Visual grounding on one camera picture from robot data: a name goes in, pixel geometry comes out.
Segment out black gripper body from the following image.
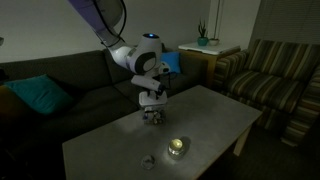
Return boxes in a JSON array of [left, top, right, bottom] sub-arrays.
[[148, 83, 167, 95]]

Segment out clear container with packets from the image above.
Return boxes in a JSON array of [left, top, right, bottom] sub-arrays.
[[143, 106, 167, 126]]

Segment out blue pillow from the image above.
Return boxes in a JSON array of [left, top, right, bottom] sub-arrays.
[[159, 50, 182, 75]]

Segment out glass candle jar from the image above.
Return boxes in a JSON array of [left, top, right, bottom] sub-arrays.
[[167, 137, 187, 160]]

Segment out wooden side table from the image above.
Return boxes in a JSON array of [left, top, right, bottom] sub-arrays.
[[178, 47, 242, 90]]

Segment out teal plant pot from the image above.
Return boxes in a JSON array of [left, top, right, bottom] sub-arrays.
[[196, 19, 210, 47]]

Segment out round grey coaster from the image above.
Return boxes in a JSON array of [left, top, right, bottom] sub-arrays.
[[140, 154, 156, 171]]

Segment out dark grey sofa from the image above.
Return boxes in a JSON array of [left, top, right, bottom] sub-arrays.
[[0, 48, 208, 180]]

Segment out small white plant pot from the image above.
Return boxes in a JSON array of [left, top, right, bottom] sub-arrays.
[[208, 0, 224, 47]]

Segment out striped armchair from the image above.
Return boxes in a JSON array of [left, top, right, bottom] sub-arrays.
[[213, 39, 320, 148]]

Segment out teal pillow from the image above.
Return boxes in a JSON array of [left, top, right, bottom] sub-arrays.
[[3, 73, 75, 116]]

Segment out window blinds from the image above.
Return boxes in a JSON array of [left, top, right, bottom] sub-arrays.
[[248, 0, 320, 47]]

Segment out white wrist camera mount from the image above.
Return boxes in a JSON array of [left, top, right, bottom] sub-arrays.
[[130, 74, 164, 92]]

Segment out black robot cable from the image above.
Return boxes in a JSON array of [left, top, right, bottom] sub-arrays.
[[92, 0, 128, 48]]

